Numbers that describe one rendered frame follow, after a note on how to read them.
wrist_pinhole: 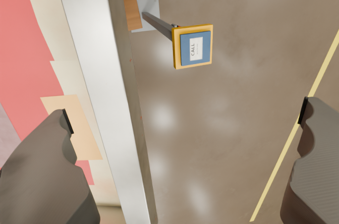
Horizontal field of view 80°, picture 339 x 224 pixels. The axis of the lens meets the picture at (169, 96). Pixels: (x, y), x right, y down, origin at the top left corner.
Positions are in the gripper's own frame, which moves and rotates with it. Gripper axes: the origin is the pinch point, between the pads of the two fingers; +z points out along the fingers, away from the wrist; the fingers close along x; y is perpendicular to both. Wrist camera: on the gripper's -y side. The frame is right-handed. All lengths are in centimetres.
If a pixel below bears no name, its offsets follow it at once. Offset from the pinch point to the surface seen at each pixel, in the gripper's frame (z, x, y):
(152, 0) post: 146, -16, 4
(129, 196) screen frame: 5.9, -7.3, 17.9
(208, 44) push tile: 54, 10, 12
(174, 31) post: 52, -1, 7
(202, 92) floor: 159, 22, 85
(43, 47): 10.0, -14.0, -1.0
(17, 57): 10.3, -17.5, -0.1
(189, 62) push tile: 52, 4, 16
